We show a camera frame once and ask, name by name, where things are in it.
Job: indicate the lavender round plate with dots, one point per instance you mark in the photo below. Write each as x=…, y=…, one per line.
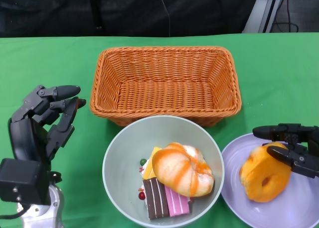
x=286, y=213

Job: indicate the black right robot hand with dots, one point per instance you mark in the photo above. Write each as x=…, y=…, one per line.
x=304, y=160

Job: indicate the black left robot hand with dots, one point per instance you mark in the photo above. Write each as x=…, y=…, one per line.
x=25, y=138

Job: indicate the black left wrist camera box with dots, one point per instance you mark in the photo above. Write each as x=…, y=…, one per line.
x=22, y=180

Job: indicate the pale twisted bread orange glaze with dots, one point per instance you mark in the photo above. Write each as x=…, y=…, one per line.
x=179, y=170

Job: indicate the green tablecloth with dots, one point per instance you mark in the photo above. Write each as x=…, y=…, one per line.
x=49, y=63

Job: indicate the yellow and pink layered cake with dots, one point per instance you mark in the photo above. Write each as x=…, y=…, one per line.
x=149, y=170

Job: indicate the brown and pink layered cake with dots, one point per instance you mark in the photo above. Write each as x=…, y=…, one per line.
x=162, y=200

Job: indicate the orange wicker basket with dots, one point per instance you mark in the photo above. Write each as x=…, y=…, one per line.
x=164, y=96

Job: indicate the grey-green round bowl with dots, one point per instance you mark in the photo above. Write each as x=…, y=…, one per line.
x=124, y=163

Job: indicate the black backdrop curtain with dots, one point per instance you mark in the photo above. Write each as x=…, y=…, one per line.
x=99, y=11

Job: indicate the aluminium frame stand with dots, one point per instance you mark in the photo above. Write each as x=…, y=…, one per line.
x=261, y=11

